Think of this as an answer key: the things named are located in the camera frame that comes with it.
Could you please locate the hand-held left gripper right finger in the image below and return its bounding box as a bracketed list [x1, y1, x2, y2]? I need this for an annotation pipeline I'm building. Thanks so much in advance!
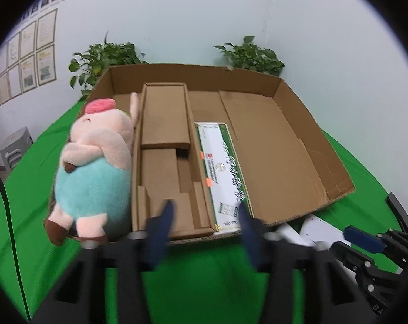
[237, 204, 376, 324]

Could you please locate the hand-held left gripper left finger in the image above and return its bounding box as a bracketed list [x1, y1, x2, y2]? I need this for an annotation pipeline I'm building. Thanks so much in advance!
[32, 200, 176, 324]

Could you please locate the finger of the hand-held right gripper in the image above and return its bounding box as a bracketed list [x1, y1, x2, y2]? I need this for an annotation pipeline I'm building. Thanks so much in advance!
[329, 241, 376, 271]
[343, 226, 386, 254]

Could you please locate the green and white carton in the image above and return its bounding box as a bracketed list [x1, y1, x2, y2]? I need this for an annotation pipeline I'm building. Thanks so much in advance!
[194, 121, 256, 233]

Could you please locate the large cardboard box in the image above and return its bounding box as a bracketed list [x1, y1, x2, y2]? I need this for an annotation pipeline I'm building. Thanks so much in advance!
[49, 62, 356, 245]

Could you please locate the pink pig plush toy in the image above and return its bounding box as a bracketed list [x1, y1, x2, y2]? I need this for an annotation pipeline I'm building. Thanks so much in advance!
[43, 93, 141, 246]

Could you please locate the long brown cardboard box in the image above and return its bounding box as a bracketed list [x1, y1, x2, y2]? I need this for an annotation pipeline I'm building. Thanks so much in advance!
[131, 83, 215, 241]

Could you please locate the white flat device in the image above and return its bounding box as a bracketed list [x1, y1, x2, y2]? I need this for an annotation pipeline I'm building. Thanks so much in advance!
[299, 214, 345, 245]

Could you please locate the black rectangular object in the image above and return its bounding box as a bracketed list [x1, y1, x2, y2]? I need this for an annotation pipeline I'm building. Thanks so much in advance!
[386, 192, 408, 233]

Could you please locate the stack of grey stools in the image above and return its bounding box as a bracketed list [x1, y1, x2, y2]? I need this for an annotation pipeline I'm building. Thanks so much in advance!
[0, 126, 34, 173]

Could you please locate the small leafy potted plant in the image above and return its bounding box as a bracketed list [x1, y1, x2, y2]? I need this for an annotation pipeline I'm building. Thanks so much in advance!
[214, 35, 285, 77]

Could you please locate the large leafy potted plant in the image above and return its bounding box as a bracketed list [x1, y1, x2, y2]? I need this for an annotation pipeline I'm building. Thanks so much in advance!
[69, 32, 149, 102]

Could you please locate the wall of framed certificates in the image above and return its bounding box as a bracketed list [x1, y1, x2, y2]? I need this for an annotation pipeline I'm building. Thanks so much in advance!
[0, 8, 58, 113]

